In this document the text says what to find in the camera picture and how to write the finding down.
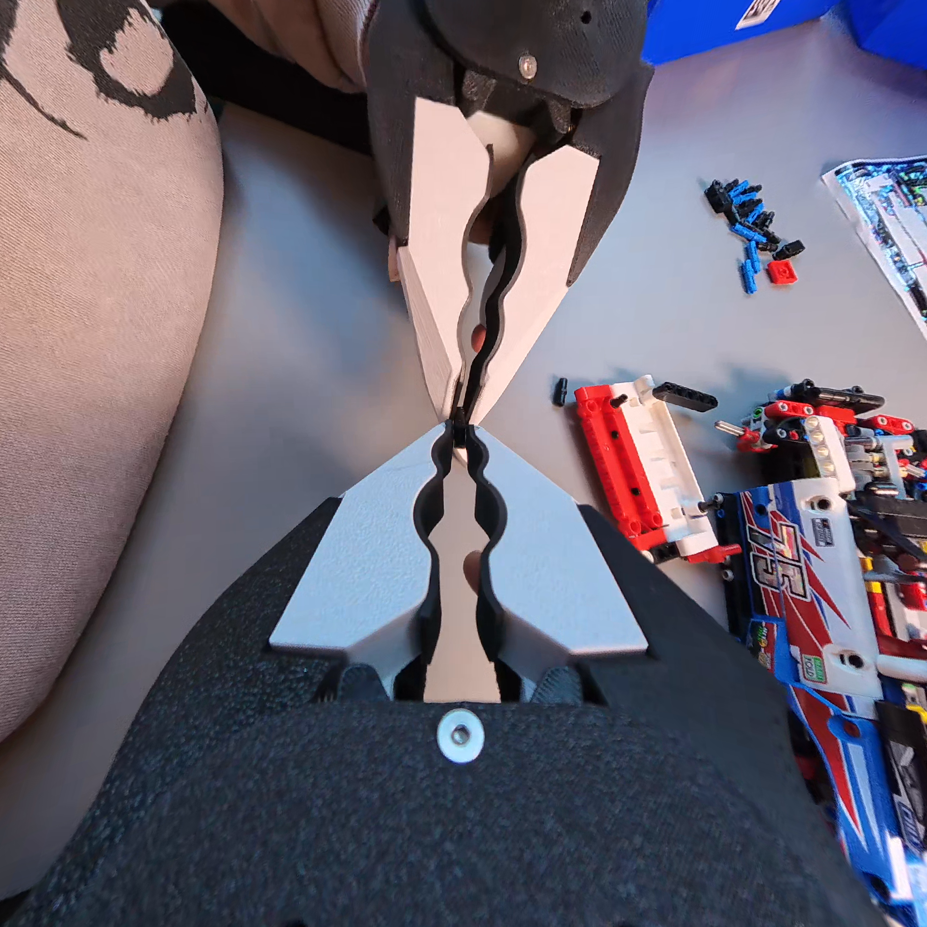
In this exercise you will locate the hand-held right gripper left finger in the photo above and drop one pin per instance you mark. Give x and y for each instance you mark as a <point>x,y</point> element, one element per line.
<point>362,565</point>

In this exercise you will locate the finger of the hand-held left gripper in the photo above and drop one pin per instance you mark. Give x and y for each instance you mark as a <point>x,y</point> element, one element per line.
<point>434,217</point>
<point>550,239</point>

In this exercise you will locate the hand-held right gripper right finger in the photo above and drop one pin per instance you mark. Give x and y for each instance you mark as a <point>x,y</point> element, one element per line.
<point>557,572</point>

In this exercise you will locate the pile of blue black pins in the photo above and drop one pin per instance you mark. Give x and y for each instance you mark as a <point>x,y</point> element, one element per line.
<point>742,224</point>

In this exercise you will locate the red and white lego panel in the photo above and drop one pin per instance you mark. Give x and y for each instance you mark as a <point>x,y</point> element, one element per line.
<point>637,471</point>

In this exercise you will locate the black lego beam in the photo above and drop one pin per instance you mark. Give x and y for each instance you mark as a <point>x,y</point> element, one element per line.
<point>684,397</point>

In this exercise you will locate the red square lego plate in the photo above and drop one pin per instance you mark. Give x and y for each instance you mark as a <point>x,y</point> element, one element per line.
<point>782,272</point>

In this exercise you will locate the black lego connector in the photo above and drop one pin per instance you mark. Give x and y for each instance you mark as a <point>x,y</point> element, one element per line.
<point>789,250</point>

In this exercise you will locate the blue white red lego car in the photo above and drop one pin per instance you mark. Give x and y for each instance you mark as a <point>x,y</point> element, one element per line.
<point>833,615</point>

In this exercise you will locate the blue bin with white tag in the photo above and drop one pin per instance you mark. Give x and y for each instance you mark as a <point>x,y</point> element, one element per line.
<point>695,32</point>

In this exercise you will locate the instruction booklet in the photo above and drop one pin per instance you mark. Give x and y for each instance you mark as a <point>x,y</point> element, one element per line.
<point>883,217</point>

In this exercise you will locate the plain blue bin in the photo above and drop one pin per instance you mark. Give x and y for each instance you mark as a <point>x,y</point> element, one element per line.
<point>891,32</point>

